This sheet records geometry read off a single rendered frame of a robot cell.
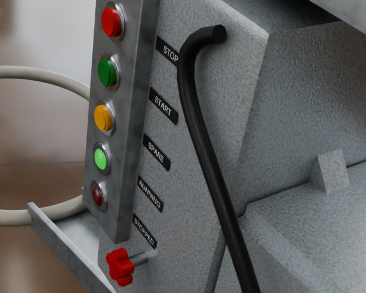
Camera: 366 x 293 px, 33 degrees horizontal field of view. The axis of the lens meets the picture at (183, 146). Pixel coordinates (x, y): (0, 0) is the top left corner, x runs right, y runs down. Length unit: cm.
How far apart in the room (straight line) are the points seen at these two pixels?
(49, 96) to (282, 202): 281
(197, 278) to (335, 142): 17
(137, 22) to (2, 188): 221
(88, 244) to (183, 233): 54
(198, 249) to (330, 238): 12
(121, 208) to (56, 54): 307
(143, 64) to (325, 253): 22
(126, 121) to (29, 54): 311
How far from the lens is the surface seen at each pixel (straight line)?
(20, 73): 150
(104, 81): 58
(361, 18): 36
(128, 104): 56
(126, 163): 60
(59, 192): 268
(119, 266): 62
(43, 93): 331
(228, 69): 46
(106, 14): 55
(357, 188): 57
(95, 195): 66
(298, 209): 52
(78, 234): 113
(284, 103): 47
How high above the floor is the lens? 176
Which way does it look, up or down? 36 degrees down
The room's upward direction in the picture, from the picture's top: 10 degrees clockwise
